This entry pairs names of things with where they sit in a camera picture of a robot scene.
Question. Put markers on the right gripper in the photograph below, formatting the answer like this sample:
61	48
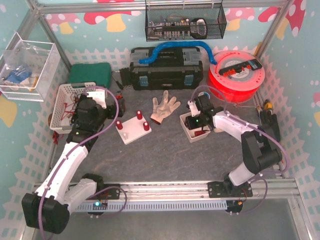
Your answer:
194	122

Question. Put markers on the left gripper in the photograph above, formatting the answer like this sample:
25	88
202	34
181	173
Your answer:
117	107

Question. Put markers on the large red spring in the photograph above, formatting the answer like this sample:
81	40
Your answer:
146	126
139	115
119	125

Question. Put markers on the white knit glove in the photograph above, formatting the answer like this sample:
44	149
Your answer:
218	130
163	109

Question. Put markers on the white peg board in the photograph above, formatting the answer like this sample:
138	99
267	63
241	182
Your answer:
132	130

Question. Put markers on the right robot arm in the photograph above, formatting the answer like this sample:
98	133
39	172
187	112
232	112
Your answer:
258	144

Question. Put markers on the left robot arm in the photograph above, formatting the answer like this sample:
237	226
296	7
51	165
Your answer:
50	206

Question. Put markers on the small red spring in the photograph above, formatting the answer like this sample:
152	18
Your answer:
198	133

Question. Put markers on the white spring tray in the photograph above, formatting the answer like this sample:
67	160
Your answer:
191	133

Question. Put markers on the black battery holder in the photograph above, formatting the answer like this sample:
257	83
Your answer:
73	118

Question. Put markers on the white perforated basket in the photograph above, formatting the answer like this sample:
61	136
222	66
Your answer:
66	101

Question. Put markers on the orange black pliers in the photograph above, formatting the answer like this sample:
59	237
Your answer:
121	102

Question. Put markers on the black screwdriver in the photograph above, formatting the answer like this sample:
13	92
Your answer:
121	87

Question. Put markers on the green plastic case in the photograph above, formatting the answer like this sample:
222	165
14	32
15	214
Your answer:
99	73

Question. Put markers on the red filament spool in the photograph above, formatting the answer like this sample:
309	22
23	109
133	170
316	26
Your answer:
239	87

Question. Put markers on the black tool box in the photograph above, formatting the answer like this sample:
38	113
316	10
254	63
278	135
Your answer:
174	69

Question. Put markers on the black rubber glove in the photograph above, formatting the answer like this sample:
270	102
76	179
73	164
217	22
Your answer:
270	118

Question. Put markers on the black power strip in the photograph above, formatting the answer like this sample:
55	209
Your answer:
252	64

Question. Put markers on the clear acrylic box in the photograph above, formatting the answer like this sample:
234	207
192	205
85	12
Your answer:
42	58

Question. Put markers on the blue white gloves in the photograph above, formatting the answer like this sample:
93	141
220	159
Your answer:
18	75

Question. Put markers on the solder wire spool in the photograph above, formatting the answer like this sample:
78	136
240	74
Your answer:
203	93

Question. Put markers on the black wire mesh basket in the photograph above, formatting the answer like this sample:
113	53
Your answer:
184	23

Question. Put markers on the grey slotted cable duct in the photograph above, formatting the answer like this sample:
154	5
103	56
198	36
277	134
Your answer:
152	206

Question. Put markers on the aluminium rail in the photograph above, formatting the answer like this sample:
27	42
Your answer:
279	188

